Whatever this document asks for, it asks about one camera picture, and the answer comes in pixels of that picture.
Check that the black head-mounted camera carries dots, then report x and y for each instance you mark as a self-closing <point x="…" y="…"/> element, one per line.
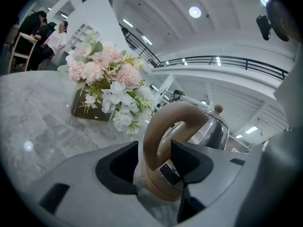
<point x="264" y="27"/>

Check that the white bookshelf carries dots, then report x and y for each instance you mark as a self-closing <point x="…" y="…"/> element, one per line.
<point x="80" y="37"/>

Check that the pastel artificial flower bouquet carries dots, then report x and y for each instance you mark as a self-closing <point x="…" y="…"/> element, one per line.
<point x="104" y="63"/>

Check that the person's head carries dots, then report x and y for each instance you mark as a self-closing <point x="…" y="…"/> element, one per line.
<point x="284" y="18"/>

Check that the black mezzanine railing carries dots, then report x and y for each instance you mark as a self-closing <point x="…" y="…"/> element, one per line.
<point x="144" y="52"/>

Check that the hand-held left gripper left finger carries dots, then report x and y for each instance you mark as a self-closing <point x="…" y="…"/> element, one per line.
<point x="90" y="204"/>

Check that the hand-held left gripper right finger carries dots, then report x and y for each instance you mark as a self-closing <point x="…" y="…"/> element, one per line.
<point x="220" y="181"/>

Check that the light wooden frame chair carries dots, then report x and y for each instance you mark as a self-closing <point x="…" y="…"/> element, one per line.
<point x="28" y="37"/>

